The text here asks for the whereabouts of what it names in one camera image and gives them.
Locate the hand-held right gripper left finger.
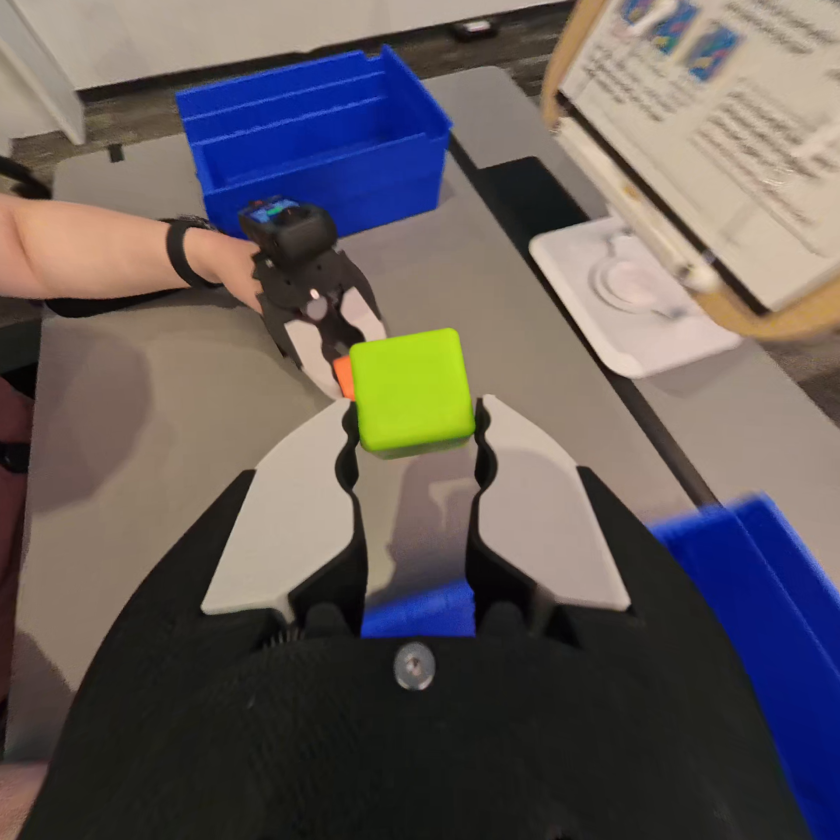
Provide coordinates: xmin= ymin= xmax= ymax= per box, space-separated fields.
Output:
xmin=200 ymin=400 xmax=368 ymax=641

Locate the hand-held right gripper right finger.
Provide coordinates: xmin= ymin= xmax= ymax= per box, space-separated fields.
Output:
xmin=466 ymin=395 xmax=632 ymax=641

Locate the person's left forearm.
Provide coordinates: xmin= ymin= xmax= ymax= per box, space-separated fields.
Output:
xmin=0 ymin=196 xmax=179 ymax=301

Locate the black wrist strap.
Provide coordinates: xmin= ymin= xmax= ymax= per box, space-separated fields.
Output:
xmin=164 ymin=217 xmax=223 ymax=291

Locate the person's left hand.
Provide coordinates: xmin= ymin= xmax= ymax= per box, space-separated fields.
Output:
xmin=189 ymin=230 xmax=265 ymax=315

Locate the blue plastic bin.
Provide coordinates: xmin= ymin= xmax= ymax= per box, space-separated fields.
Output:
xmin=361 ymin=492 xmax=840 ymax=840
xmin=176 ymin=45 xmax=454 ymax=238

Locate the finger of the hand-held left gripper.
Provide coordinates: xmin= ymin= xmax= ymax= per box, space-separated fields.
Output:
xmin=340 ymin=287 xmax=388 ymax=343
xmin=283 ymin=318 xmax=347 ymax=399

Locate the printed instruction board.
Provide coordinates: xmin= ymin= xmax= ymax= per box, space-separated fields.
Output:
xmin=558 ymin=0 xmax=840 ymax=312

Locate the instruction board on white stand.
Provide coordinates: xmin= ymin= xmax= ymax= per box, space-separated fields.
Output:
xmin=541 ymin=0 xmax=840 ymax=342

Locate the green cube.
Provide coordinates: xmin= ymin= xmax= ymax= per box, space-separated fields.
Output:
xmin=349 ymin=328 xmax=476 ymax=459

